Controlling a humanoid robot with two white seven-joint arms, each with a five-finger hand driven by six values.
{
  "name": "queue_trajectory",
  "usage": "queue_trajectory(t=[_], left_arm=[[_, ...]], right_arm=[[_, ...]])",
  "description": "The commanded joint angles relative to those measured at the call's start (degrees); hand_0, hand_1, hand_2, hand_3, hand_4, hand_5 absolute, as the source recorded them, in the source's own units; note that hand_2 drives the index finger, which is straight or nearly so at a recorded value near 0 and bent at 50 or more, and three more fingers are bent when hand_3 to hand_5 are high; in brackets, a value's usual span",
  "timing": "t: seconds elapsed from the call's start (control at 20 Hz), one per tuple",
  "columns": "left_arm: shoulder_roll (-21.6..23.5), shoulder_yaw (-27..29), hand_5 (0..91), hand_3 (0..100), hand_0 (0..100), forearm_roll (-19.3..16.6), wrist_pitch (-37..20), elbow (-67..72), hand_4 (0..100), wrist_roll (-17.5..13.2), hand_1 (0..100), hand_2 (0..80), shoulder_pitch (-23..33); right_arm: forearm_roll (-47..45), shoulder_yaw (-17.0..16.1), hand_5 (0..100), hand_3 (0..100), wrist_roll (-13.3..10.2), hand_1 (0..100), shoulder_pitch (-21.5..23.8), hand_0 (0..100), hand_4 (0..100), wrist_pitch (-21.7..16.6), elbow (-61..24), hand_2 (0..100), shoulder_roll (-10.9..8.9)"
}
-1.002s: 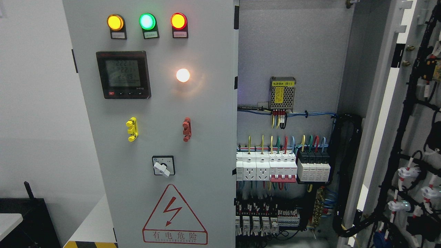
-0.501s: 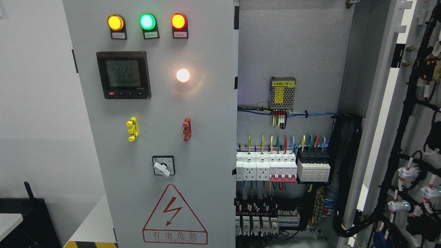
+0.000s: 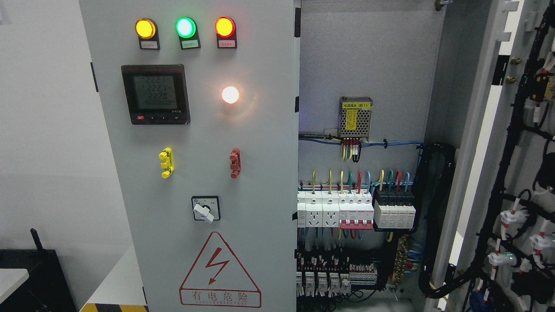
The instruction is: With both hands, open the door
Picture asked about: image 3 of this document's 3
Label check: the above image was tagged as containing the black relay terminal row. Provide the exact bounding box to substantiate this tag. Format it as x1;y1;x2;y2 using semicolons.
294;247;382;297

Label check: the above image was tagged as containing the perforated metal power supply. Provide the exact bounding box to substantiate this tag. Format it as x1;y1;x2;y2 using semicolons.
338;96;372;138

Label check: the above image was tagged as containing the grey cabinet door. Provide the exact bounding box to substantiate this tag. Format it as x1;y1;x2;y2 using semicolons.
418;0;554;312
79;0;300;312

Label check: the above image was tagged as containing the yellow indicator lamp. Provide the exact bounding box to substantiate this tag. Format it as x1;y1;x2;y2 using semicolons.
135;18;160;50

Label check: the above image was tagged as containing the black white surge protector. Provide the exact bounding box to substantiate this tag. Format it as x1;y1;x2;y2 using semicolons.
373;189;417;232

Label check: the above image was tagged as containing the red indicator lamp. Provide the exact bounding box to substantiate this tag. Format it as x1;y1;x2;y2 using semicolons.
215;16;237;49

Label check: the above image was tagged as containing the yellow terminal connector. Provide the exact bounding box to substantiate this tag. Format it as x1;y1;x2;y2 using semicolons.
158;147;175;179

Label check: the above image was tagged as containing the white double socket module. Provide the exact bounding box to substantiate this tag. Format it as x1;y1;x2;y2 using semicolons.
304;191;340;228

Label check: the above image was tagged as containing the black digital power meter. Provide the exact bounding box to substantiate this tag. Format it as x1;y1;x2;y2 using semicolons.
121;65;190;125

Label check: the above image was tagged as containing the red terminal connector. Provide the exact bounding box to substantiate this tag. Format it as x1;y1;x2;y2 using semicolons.
229;147;241;179

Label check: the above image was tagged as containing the red electric warning sticker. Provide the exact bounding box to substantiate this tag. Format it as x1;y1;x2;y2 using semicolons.
179;231;262;308

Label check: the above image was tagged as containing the white rotary selector switch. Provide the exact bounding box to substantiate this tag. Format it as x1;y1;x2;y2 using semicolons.
192;195;221;223

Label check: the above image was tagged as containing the black box with antenna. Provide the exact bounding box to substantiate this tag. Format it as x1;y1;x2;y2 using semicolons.
0;228;77;312

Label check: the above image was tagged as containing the green indicator lamp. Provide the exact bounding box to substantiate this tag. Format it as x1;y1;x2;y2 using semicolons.
175;16;201;50

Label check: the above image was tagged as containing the white glowing indicator lamp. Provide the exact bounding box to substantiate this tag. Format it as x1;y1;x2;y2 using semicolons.
221;86;240;104

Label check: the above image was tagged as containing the brass ground terminal bar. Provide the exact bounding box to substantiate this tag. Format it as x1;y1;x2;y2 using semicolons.
391;235;408;288

